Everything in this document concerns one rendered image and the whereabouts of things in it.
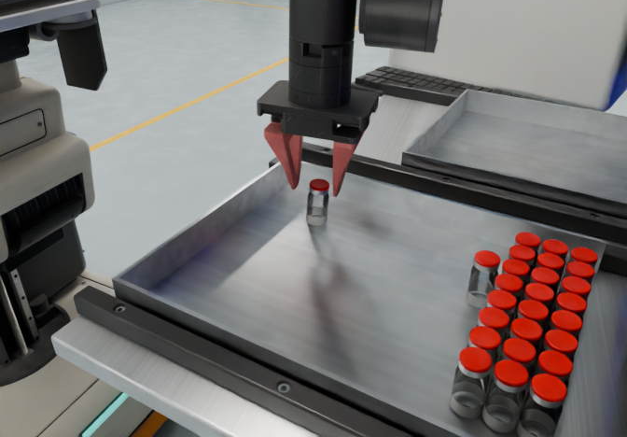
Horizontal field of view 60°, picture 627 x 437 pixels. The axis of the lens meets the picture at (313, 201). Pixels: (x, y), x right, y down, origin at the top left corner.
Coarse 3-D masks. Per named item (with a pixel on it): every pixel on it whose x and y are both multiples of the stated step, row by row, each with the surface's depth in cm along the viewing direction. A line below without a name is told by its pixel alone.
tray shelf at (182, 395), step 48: (384, 96) 92; (384, 144) 75; (624, 288) 49; (96, 336) 44; (624, 336) 44; (144, 384) 40; (192, 384) 40; (576, 384) 40; (624, 384) 40; (240, 432) 36; (288, 432) 36; (576, 432) 36; (624, 432) 36
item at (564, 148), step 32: (480, 96) 83; (512, 96) 81; (448, 128) 79; (480, 128) 79; (512, 128) 79; (544, 128) 79; (576, 128) 78; (608, 128) 76; (416, 160) 64; (448, 160) 70; (480, 160) 70; (512, 160) 70; (544, 160) 70; (576, 160) 70; (608, 160) 70; (544, 192) 58; (576, 192) 57; (608, 192) 63
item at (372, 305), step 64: (256, 192) 59; (384, 192) 58; (192, 256) 52; (256, 256) 52; (320, 256) 52; (384, 256) 52; (448, 256) 52; (192, 320) 41; (256, 320) 45; (320, 320) 45; (384, 320) 45; (448, 320) 45; (320, 384) 36; (384, 384) 39; (448, 384) 39
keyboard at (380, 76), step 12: (372, 72) 120; (384, 72) 120; (396, 72) 120; (408, 72) 120; (360, 84) 116; (372, 84) 114; (420, 84) 112; (432, 84) 113; (444, 84) 113; (456, 84) 112; (468, 84) 113; (516, 96) 107; (528, 96) 107
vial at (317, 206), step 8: (312, 192) 55; (320, 192) 55; (312, 200) 55; (320, 200) 55; (328, 200) 56; (312, 208) 56; (320, 208) 56; (312, 216) 56; (320, 216) 56; (312, 224) 57; (320, 224) 57
